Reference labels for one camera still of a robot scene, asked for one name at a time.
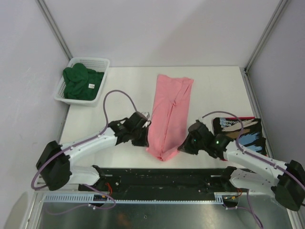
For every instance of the aluminium frame post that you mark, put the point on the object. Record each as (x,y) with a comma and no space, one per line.
(274,20)
(54,27)

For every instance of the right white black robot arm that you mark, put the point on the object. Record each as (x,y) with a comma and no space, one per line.
(281,180)

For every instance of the green t-shirt in basket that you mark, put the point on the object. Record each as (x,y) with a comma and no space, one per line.
(81,83)

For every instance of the white plastic basket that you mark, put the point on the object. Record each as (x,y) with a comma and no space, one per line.
(97,64)

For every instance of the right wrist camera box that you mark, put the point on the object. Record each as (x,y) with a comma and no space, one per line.
(199,131)

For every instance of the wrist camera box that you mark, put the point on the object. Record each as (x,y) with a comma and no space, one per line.
(199,131)
(137,120)

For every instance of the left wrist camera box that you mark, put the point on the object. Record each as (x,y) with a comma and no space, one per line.
(137,120)

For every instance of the pink t-shirt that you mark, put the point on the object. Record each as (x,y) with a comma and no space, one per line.
(169,116)

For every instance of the white slotted cable duct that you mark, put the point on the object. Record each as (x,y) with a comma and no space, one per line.
(94,198)

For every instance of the red folded t-shirt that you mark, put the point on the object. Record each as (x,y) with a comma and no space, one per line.
(247,117)

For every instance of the left aluminium frame post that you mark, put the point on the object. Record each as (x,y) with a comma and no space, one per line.
(54,27)

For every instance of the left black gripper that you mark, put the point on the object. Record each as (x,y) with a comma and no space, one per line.
(144,141)

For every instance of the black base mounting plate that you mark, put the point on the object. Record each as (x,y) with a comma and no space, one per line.
(206,180)

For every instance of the right aluminium frame post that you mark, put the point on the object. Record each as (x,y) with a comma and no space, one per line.
(274,20)

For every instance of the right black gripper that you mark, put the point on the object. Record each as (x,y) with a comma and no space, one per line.
(186,147)

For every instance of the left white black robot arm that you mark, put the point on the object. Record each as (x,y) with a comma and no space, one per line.
(57,164)

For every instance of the black printed folded t-shirt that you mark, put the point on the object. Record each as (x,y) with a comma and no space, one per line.
(251,137)

